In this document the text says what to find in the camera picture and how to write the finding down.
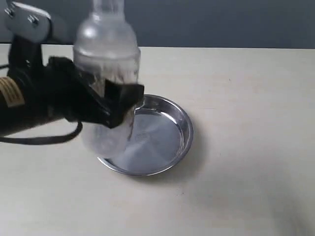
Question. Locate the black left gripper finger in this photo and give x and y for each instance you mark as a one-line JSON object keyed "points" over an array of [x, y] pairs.
{"points": [[119, 99]]}

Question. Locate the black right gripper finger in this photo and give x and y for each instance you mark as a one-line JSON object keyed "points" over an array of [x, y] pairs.
{"points": [[75, 99]]}

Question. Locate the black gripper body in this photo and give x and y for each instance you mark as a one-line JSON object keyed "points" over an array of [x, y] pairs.
{"points": [[33, 94]]}

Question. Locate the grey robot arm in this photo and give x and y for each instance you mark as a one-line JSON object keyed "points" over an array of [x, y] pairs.
{"points": [[105, 47]]}

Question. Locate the round stainless steel plate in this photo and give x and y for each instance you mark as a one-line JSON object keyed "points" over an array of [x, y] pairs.
{"points": [[162, 136]]}

